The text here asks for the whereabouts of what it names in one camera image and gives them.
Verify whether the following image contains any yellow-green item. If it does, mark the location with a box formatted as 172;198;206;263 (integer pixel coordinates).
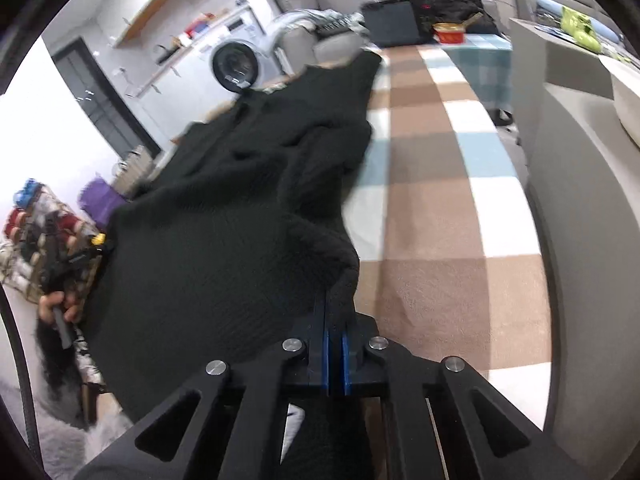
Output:
560;6;602;54

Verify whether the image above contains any light blue pillow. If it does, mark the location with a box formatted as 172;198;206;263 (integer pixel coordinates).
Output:
536;0;622;42

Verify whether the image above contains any shoe rack with shoes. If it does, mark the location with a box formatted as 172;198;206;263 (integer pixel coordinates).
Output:
0;179;101;306

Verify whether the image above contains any white counter cabinet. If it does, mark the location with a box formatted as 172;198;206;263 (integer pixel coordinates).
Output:
127;35;221;111

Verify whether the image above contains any houndstooth cushion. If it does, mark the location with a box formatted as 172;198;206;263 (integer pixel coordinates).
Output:
315;12;362;37

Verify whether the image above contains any white wall cabinet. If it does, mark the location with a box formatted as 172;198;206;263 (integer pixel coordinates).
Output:
95;0;226;50

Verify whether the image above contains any black cable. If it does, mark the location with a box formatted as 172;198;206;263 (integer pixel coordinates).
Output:
0;290;42;467

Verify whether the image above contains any black laptop bag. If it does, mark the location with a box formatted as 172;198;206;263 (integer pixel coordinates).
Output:
361;0;436;48

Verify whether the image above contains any white washing machine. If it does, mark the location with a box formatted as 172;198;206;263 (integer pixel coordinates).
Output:
197;5;281;96

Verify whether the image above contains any woven laundry basket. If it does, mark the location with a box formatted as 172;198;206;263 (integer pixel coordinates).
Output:
112;144;162;197

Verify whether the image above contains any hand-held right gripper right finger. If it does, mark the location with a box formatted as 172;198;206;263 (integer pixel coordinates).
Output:
336;310;576;480

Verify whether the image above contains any purple bag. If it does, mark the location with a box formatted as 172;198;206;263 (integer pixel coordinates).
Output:
80;176;129;229

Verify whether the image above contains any grey side cabinet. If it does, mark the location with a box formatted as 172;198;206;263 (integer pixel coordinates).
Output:
509;17;640;433

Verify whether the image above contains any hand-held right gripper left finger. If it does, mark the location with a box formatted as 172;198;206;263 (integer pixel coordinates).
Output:
75;295;335;480

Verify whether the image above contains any white plastic tub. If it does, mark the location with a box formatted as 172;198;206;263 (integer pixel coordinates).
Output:
599;54;640;144

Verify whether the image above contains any checked blanket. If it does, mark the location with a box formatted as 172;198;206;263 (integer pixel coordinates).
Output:
342;42;553;433

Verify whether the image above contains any black knit sweater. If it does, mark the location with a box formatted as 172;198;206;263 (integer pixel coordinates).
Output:
82;51;384;480

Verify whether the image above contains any grey sofa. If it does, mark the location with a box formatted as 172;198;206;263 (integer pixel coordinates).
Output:
270;10;372;81

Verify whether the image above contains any red noodle bowl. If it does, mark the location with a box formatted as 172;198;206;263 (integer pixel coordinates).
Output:
432;22;469;45

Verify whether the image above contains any white garment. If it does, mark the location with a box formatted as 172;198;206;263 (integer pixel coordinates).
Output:
270;9;327;42

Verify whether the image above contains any dark glass door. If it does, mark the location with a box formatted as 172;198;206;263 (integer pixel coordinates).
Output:
52;37;162;159

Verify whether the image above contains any person's left hand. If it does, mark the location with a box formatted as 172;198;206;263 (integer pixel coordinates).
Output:
39;292;84;329

